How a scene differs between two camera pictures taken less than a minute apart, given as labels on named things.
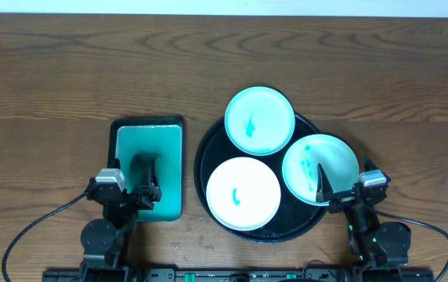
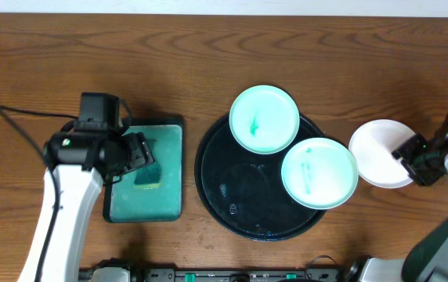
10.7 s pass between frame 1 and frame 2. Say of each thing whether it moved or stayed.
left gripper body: moved
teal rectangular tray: stayed
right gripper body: moved
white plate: moved
